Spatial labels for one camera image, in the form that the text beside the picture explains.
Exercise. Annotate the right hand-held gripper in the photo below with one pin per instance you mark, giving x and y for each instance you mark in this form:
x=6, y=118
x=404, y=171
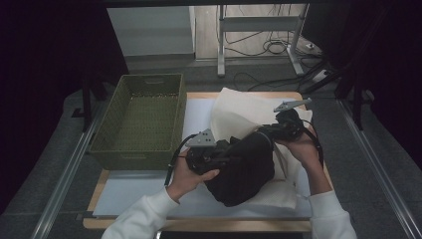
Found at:
x=285, y=126

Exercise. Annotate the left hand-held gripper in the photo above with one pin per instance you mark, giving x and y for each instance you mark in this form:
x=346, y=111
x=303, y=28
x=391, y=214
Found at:
x=203, y=156

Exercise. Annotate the black garment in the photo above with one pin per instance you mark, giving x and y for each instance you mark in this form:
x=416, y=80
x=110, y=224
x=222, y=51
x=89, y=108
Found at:
x=245, y=172

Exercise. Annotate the beige mesh laundry bag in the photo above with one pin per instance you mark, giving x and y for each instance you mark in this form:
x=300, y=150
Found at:
x=239, y=113

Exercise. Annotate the green woven basket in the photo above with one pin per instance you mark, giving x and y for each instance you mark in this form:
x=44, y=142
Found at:
x=142, y=122

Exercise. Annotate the person's right hand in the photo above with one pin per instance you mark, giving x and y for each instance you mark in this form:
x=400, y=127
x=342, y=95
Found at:
x=300, y=149

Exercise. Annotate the person's left hand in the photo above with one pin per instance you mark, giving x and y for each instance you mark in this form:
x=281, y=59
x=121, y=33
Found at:
x=185, y=179

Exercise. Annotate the white power strip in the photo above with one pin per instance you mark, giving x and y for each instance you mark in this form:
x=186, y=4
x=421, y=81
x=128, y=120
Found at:
x=320, y=75

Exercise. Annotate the white table mat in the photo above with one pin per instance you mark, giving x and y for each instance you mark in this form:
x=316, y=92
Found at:
x=132, y=195

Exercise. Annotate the white metal stand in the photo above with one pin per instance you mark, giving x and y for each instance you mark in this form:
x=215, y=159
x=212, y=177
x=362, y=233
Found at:
x=258, y=24

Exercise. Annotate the dark curtain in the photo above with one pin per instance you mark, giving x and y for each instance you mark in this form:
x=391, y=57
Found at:
x=43, y=83
x=384, y=66

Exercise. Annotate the grey cabinet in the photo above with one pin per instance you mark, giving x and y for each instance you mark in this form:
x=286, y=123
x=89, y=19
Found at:
x=149, y=30

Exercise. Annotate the aluminium rail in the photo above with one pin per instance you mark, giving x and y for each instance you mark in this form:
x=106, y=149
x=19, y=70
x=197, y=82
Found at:
x=378, y=169
x=66, y=172

